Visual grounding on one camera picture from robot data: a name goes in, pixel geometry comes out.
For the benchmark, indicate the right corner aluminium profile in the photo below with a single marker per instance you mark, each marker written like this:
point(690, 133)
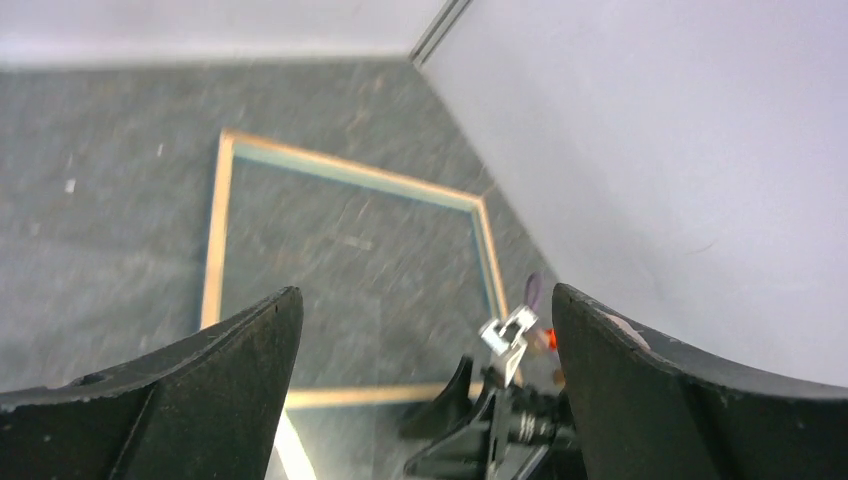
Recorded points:
point(449, 14)

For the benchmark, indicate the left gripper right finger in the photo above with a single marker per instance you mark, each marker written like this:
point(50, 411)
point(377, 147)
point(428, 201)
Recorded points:
point(649, 406)

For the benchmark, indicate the wooden picture frame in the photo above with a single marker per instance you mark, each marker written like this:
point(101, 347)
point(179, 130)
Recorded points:
point(233, 143)

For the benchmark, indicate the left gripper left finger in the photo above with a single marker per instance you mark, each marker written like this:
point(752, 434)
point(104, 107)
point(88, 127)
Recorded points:
point(204, 407)

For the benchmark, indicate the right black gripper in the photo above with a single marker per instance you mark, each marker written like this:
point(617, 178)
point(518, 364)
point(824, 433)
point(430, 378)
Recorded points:
point(470, 439)

